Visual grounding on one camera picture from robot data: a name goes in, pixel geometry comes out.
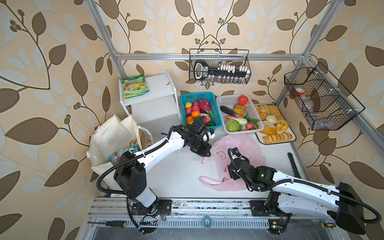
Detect small yellow handled screwdriver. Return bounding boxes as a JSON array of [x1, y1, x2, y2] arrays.
[[321, 223, 336, 229]]

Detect red tomato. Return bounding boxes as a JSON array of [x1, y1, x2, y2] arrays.
[[238, 95, 249, 106]]

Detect white two-tier shelf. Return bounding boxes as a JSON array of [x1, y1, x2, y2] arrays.
[[119, 72, 181, 124]]

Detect pink dragon fruit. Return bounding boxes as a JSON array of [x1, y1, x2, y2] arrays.
[[198, 99, 214, 118]]

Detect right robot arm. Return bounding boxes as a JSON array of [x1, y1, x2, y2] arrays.
[[228, 148, 382, 235]]

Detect black wire basket with bottles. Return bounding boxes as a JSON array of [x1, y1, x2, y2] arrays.
[[189, 48, 252, 85]]

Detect green snack bag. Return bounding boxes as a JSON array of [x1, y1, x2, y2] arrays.
[[120, 75, 149, 99]]

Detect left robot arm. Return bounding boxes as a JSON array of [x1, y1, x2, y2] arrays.
[[97, 120, 215, 215]]

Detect orange fruit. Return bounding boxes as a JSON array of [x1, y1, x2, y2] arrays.
[[191, 110, 200, 118]]

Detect teal red snack bag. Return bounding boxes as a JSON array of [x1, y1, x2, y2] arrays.
[[108, 144, 140, 164]]

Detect bread tray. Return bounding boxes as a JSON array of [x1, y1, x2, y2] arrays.
[[255, 105, 296, 145]]

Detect black yellow screwdriver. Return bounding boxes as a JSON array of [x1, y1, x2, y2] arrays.
[[87, 220, 127, 228]]

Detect pink plastic grocery bag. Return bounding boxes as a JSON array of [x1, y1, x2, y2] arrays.
[[199, 134, 267, 192]]

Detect purple eggplant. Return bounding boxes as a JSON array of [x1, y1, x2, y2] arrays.
[[220, 106, 242, 118]]

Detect cream canvas tote bag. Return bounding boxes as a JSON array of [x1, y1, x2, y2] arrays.
[[87, 115, 154, 176]]

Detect teal plastic fruit basket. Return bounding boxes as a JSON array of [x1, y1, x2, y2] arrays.
[[180, 92, 223, 130]]

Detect black wire wall basket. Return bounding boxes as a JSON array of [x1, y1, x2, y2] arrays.
[[284, 63, 366, 131]]

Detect green cabbage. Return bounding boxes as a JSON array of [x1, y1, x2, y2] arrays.
[[225, 118, 243, 133]]

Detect white plastic vegetable basket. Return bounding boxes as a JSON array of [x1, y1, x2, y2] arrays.
[[216, 95, 264, 134]]

